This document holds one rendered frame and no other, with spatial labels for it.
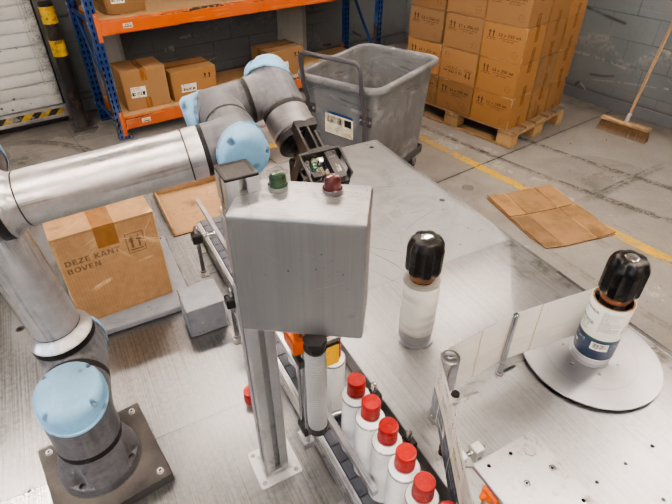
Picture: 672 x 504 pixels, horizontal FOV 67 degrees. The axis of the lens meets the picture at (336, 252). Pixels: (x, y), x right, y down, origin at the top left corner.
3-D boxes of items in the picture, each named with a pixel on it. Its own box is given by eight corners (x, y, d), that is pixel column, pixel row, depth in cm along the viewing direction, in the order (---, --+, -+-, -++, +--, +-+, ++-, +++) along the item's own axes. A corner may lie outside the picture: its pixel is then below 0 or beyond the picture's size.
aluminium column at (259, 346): (289, 466, 104) (259, 172, 63) (268, 476, 102) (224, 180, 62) (280, 449, 107) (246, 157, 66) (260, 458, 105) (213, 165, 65)
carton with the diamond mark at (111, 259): (173, 292, 143) (152, 210, 127) (83, 325, 133) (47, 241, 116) (143, 239, 163) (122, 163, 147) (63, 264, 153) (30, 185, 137)
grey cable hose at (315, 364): (332, 432, 82) (332, 342, 70) (313, 441, 81) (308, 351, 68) (322, 415, 85) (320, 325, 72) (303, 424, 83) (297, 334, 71)
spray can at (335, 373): (347, 416, 107) (348, 349, 95) (322, 420, 106) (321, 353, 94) (341, 396, 111) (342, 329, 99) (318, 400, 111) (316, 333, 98)
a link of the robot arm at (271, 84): (240, 89, 91) (284, 76, 92) (262, 138, 87) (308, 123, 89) (234, 58, 83) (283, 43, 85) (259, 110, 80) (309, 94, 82)
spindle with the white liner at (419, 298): (440, 341, 124) (458, 241, 106) (409, 354, 121) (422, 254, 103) (418, 318, 131) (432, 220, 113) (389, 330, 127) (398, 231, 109)
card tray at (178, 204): (249, 216, 177) (247, 207, 175) (174, 237, 168) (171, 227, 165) (221, 179, 198) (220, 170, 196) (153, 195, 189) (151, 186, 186)
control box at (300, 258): (362, 340, 70) (368, 225, 58) (241, 329, 71) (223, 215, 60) (368, 291, 78) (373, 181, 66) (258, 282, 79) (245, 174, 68)
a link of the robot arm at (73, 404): (52, 471, 90) (24, 426, 81) (53, 410, 99) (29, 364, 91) (124, 448, 93) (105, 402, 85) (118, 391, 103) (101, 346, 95)
